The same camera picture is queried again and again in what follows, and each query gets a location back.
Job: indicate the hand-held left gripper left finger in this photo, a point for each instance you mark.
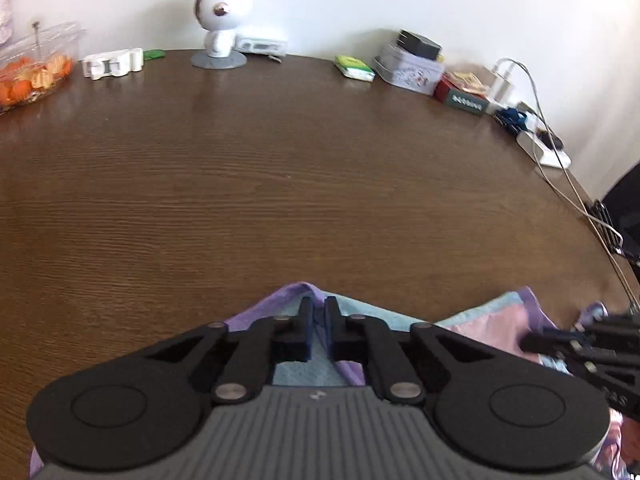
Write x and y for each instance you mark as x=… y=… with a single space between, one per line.
x=306 y=332

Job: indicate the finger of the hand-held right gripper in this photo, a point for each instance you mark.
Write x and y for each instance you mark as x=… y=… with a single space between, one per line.
x=617 y=329
x=550 y=344

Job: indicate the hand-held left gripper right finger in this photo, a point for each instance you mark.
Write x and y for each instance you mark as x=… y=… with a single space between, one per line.
x=331 y=332

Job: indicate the pastel pink purple garment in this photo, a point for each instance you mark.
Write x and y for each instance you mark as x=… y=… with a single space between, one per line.
x=480 y=320

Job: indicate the black folding phone stand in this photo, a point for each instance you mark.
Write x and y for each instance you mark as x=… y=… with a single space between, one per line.
x=607 y=225

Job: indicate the black chair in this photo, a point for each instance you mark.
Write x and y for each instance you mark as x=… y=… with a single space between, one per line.
x=627 y=200

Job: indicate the white power strip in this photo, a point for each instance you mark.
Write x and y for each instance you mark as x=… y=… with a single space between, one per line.
x=542 y=154

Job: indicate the black plug on strip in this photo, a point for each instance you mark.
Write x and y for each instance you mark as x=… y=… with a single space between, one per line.
x=550 y=141

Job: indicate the blue folded item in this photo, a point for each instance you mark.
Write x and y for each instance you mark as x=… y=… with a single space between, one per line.
x=511 y=119

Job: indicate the dark green printed box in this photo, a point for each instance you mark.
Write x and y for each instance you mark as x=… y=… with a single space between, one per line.
x=467 y=102

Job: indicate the green yellow packet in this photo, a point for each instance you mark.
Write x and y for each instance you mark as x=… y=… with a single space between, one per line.
x=355 y=67

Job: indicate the lavender tin box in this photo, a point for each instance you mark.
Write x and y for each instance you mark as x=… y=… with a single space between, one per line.
x=407 y=75

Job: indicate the pile of tan snack packets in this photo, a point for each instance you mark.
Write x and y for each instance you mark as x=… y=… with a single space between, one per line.
x=465 y=81

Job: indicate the small white rectangular device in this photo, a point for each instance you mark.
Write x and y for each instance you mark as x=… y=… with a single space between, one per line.
x=261 y=44

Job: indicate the black power adapter block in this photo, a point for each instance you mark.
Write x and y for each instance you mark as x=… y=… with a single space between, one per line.
x=419 y=45

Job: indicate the small green flat item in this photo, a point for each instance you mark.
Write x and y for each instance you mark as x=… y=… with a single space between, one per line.
x=154 y=54

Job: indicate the white plastic clip device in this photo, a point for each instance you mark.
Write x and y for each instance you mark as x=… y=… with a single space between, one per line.
x=112 y=63

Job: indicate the white round-headed robot figurine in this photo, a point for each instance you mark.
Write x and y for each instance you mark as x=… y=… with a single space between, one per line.
x=220 y=10

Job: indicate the clear plastic fruit container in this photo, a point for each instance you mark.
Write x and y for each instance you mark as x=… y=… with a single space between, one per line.
x=35 y=75

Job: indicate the thin stick with round top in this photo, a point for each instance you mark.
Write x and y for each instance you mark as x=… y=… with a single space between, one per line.
x=36 y=35

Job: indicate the white textured vase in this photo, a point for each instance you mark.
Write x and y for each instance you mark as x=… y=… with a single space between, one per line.
x=4 y=10

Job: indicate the white wall charger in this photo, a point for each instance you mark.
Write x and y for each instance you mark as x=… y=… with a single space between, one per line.
x=501 y=85

